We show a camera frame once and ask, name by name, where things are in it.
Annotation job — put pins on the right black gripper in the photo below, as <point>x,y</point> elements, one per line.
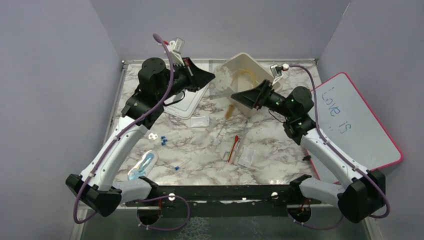
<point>253,97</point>

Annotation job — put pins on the clear zip bag near lid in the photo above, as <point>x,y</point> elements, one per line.
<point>200,121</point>

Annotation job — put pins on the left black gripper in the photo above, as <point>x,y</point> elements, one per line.
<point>200,77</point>

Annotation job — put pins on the wire gauze mesh square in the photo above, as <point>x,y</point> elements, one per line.
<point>225,82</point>

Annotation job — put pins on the beige plastic bin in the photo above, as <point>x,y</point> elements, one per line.
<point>245,61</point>

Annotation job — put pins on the metal crucible tongs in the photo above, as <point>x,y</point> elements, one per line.
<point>242,132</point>

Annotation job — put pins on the red plastic spoon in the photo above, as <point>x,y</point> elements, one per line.
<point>236,138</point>

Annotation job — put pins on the blue goggles in bag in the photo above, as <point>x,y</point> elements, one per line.
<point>144,166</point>

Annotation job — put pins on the pink framed whiteboard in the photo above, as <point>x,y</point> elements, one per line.
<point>346,118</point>

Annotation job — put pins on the small clear zip bag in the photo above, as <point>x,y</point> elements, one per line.
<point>246,158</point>

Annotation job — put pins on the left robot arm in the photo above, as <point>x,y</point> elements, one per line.
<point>95,186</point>

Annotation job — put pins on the white bin lid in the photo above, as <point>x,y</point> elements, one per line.
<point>187,104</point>

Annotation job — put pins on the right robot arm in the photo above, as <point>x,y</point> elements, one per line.
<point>360,192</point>

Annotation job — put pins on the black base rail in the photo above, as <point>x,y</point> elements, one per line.
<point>213,201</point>

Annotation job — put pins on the lone blue capped tube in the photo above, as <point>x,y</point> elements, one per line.
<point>180,165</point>

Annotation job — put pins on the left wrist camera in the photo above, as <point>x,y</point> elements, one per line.
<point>175,47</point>

